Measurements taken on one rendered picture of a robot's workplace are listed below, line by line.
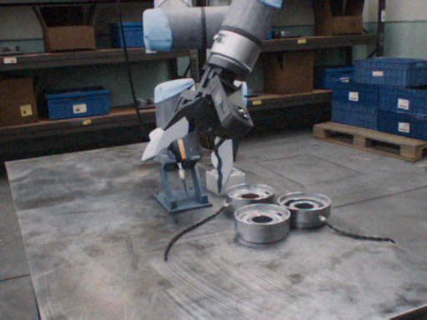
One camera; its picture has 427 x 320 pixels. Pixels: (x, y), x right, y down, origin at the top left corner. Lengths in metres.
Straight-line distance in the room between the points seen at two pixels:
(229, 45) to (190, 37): 0.12
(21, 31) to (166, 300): 4.23
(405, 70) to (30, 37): 3.29
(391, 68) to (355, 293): 4.09
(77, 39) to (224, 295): 3.74
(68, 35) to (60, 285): 3.62
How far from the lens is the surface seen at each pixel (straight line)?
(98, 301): 0.79
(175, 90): 1.44
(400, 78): 4.75
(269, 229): 0.92
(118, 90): 5.02
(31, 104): 4.39
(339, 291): 0.80
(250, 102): 4.89
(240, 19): 0.82
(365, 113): 5.05
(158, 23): 0.92
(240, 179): 1.19
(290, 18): 5.79
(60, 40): 4.35
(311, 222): 0.99
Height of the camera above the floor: 1.19
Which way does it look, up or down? 16 degrees down
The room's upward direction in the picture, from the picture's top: 2 degrees counter-clockwise
